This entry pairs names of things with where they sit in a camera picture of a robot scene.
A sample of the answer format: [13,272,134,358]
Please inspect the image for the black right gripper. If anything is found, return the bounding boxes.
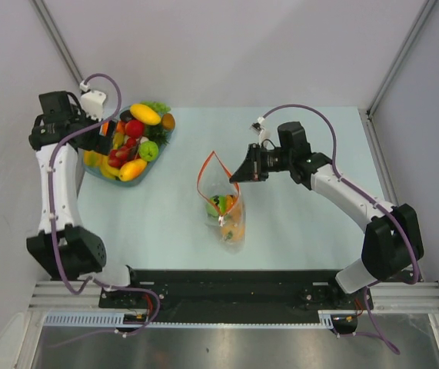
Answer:
[230,143,293,184]

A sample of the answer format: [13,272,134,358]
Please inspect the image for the green watermelon ball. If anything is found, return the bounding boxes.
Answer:
[206,195,226,218]

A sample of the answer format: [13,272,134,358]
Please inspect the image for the clear zip bag orange zipper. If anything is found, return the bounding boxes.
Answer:
[196,151,246,254]

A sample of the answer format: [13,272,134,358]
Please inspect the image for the orange tangerine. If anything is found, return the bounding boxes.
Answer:
[225,194,237,208]

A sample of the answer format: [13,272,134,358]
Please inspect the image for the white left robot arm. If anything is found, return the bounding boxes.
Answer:
[26,89,143,308]

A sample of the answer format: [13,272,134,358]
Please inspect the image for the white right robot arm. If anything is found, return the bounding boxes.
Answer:
[230,121,424,308]

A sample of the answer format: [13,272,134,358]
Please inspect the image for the yellow banana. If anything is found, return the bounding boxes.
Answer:
[99,132,125,180]

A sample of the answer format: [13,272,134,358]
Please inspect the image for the dark purple fruit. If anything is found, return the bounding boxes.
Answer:
[119,109,135,123]

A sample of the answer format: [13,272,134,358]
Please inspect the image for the red pomegranate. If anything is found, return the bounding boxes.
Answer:
[125,119,145,138]

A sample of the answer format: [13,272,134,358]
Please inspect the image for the yellow orange mango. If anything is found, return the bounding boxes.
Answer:
[118,158,148,181]

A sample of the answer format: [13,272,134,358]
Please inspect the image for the blue-grey fruit tray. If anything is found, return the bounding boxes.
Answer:
[83,101,176,187]

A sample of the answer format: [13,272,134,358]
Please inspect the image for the green custard apple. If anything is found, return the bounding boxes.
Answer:
[138,141,159,162]

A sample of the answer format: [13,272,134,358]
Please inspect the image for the yellow lemon mango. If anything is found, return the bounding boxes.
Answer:
[130,104,161,126]

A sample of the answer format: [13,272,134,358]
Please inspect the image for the green pineapple leaves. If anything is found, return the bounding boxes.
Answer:
[145,125,171,147]

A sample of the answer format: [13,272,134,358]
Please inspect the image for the green grapes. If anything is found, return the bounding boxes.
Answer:
[141,101,171,116]

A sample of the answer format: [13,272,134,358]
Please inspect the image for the brown kiwi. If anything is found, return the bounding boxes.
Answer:
[161,113,176,131]

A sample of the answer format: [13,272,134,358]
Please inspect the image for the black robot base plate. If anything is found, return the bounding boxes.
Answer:
[98,270,376,324]

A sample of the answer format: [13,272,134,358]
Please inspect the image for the white cable duct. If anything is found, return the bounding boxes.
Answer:
[44,311,334,329]

